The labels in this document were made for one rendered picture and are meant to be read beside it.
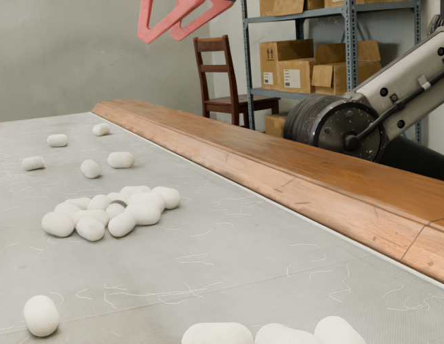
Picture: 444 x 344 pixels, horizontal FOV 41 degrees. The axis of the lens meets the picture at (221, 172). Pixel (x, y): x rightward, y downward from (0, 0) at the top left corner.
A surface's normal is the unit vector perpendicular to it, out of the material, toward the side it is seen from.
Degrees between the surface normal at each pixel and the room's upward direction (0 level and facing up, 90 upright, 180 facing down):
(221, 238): 0
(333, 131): 89
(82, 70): 89
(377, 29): 90
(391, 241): 45
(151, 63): 90
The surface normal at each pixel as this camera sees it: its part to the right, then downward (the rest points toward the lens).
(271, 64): -0.87, 0.18
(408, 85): 0.26, 0.20
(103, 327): -0.08, -0.97
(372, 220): -0.71, -0.58
